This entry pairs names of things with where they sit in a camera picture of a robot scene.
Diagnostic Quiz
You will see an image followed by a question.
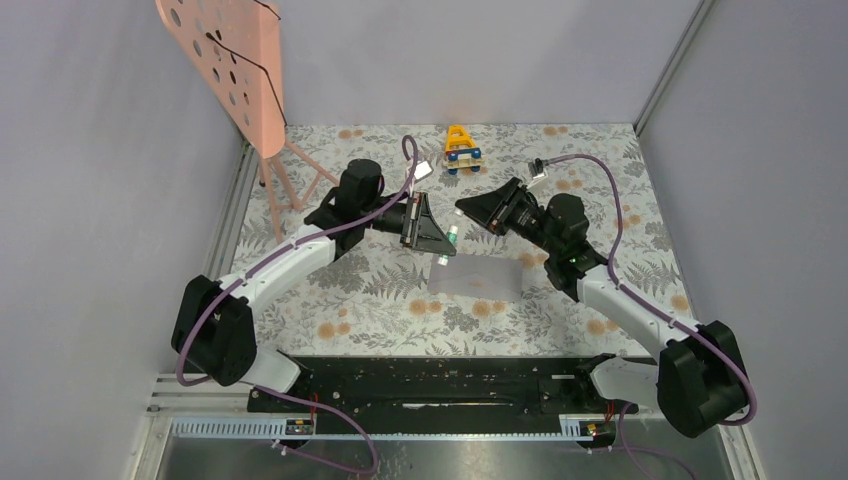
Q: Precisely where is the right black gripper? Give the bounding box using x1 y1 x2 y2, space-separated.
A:
455 177 561 256

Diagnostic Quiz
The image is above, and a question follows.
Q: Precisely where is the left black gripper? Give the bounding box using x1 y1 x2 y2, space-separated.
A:
362 192 457 257

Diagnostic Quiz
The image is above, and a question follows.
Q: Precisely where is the green white glue stick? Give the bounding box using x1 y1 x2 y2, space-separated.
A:
437 225 459 266

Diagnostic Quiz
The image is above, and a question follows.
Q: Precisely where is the grey lavender envelope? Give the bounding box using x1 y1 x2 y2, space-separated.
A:
427 254 523 303

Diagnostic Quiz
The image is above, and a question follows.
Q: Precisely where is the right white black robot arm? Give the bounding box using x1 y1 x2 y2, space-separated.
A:
455 178 756 438

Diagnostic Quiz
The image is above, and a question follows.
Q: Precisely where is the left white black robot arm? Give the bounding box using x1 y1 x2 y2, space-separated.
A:
171 159 456 411

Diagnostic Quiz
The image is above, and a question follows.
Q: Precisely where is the yellow blue toy car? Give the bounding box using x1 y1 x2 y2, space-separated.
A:
444 125 484 175

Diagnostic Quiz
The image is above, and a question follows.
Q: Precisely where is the floral patterned table mat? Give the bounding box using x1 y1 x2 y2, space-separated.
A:
255 124 690 357

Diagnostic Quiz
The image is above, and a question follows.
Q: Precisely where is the pink perforated music stand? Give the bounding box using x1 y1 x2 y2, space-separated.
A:
155 0 338 241

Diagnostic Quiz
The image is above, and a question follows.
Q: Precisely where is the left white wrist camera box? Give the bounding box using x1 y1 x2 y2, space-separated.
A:
414 160 434 182

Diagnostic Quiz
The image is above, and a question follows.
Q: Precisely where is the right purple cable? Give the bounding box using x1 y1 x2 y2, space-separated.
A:
529 154 760 480

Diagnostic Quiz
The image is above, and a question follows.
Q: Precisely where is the purple cable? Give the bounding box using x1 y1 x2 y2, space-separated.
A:
529 154 760 480
174 135 420 477

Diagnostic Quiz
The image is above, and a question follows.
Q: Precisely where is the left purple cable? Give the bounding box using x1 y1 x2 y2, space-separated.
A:
174 135 420 477

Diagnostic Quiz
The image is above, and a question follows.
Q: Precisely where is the white slotted cable duct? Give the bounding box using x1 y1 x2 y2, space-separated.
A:
170 414 601 442

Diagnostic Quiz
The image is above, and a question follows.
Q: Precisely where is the black cord on stand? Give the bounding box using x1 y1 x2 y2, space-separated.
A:
205 0 289 129

